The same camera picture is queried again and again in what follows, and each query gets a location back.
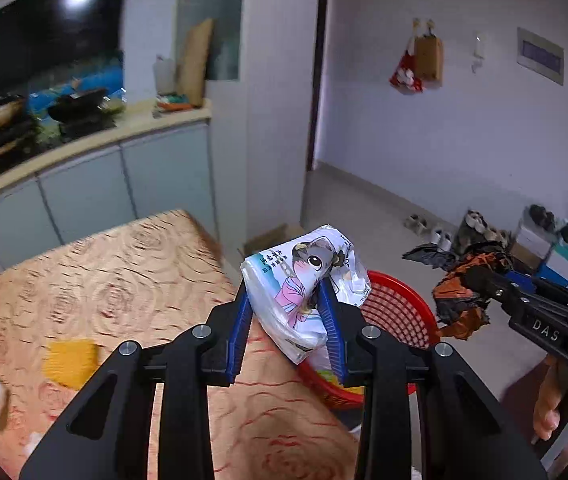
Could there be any wooden figurine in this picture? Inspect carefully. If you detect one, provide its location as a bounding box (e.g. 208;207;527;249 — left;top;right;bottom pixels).
0;100;27;132

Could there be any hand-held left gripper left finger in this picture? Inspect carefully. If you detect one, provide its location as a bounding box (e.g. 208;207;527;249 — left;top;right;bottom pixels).
19;280;253;480

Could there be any black wok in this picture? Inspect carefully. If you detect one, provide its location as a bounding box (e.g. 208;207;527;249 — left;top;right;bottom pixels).
46;87;110;123

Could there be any blue printed backdrop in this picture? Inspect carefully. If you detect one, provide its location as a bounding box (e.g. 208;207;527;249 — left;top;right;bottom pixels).
26;52;126;113

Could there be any brown paper hanging bag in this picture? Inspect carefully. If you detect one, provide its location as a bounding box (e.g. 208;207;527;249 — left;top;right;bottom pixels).
415;35;444;86

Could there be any stack of shoe boxes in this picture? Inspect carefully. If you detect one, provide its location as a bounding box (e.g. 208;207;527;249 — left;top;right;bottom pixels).
511;222;568;282

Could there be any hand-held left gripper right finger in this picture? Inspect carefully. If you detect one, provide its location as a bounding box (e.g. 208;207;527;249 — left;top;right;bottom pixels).
318;280;549;480

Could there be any grey cabinet with beige counter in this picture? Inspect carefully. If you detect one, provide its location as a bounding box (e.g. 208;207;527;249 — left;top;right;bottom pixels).
0;105;215;281

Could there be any red hanging bag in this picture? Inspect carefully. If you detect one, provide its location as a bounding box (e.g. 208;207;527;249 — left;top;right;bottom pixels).
389;40;425;95

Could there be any orange black wrapper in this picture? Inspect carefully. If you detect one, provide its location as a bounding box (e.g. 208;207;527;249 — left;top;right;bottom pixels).
403;242;509;341

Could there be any orange and teal clutter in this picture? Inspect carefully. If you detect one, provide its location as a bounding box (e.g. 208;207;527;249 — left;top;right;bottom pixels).
155;92;195;114

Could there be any yellow cloth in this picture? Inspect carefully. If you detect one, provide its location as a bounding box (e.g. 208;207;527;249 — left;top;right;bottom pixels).
44;339;101;391

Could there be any grey wall panel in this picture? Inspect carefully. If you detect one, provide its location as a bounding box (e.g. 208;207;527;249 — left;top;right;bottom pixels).
516;27;565;87

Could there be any dark door frame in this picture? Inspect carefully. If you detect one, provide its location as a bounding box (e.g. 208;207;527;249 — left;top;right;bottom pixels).
305;0;331;173

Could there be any translucent plastic jug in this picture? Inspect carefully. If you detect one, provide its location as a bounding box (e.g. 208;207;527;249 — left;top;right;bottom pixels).
153;55;177;96

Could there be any white cartoon-print plastic bag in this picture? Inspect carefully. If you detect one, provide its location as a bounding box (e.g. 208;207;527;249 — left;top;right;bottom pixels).
240;224;372;366

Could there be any rose-patterned orange tablecloth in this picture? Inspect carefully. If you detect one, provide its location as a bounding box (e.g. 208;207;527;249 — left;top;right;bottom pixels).
0;209;365;480

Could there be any frosted glass panel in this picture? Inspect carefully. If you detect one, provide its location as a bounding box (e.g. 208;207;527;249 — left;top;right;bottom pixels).
179;0;245;81

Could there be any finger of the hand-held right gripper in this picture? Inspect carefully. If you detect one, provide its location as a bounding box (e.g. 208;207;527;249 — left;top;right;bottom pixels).
506;269;568;308
466;265;527;312

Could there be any red plastic mesh basket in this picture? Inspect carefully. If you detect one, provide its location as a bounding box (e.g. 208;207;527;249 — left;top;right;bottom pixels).
296;270;439;413

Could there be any black television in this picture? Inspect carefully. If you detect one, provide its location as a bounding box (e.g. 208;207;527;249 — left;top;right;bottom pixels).
0;0;128;101

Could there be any white wall intercom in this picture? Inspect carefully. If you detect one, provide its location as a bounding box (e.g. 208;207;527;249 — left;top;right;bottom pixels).
471;31;487;73

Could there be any person's right hand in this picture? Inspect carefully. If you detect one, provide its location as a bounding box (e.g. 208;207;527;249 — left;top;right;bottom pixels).
532;355;568;443

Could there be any open cardboard box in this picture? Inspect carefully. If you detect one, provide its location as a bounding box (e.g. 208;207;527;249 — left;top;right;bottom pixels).
243;222;309;261

